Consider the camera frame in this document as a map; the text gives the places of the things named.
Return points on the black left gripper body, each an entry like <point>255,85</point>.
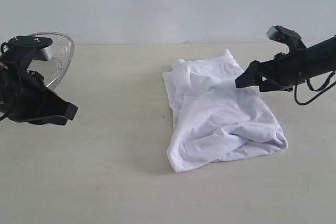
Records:
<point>24,97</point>

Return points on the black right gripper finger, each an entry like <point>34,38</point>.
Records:
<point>251,77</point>
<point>269,85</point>

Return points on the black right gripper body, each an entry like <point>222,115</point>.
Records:
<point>283,69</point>

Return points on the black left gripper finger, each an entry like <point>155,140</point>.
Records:
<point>54,121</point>
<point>62,109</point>

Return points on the white t-shirt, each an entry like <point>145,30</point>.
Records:
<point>213,121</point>

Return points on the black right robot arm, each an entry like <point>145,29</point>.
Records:
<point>318,59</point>

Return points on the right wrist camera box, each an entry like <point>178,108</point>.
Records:
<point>285,36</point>

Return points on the metal wire mesh basket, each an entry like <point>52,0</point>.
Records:
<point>60,55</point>

